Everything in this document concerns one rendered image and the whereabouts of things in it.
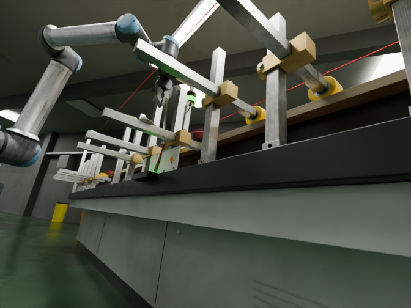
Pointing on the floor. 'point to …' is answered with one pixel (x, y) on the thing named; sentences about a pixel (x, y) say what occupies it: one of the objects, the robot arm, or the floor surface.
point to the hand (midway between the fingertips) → (160, 104)
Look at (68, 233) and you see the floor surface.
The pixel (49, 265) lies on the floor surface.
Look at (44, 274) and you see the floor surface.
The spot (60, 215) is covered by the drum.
